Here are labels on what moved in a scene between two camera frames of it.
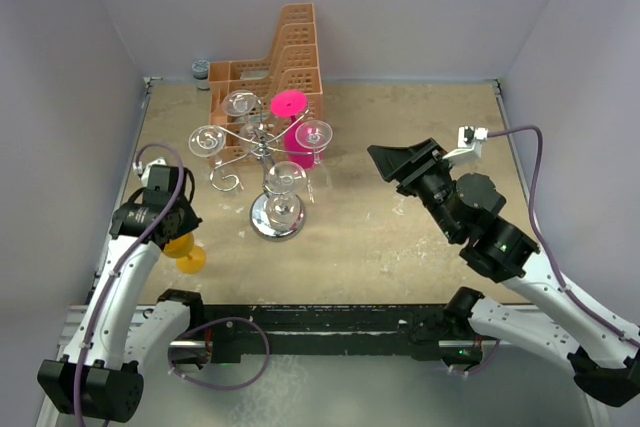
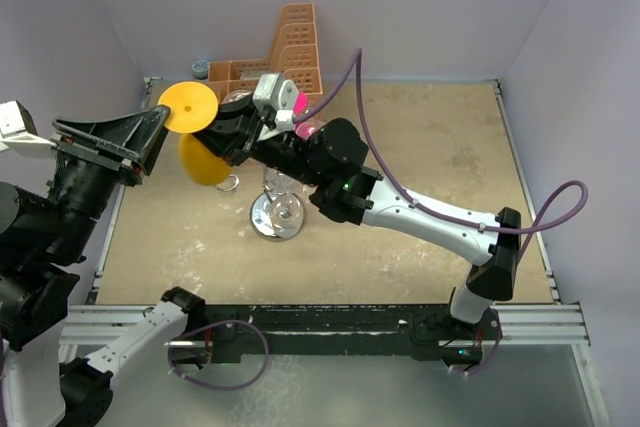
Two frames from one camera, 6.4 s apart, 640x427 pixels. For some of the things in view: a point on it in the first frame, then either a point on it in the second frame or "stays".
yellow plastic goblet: x=191 y=258 -> x=193 y=107
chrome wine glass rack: x=274 y=216 stays
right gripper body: x=432 y=188 -> x=242 y=144
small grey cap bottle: x=200 y=69 stays
